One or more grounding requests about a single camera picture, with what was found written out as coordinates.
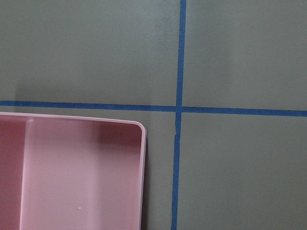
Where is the pink plastic bin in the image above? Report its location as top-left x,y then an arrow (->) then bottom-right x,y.
0,112 -> 146,230

